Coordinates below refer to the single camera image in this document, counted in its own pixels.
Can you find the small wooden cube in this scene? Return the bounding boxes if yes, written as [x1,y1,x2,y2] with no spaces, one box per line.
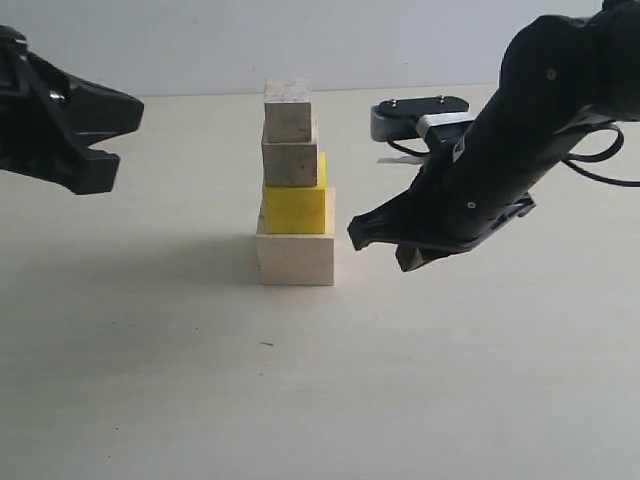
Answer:
[264,77,312,143]

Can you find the yellow cube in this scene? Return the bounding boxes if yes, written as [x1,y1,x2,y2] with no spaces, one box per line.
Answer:
[262,151,335,235]

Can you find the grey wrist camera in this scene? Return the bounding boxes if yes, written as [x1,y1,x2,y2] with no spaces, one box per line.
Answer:
[370,95,476,158]

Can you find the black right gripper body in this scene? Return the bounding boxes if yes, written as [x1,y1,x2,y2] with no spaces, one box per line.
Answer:
[347,144,536,255]

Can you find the black cable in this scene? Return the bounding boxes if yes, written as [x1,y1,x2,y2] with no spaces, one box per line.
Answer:
[387,124,640,189]

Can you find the large wooden cube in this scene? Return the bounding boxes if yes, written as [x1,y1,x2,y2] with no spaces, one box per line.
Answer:
[255,201,335,286]

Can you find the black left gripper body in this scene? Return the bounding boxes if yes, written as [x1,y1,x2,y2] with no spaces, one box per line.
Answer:
[1,26,84,188]

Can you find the medium wooden cube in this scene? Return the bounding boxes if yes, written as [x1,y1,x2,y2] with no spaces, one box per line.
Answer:
[261,115,319,188]

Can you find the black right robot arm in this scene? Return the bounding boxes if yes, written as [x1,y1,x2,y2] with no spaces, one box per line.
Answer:
[348,1,639,272]

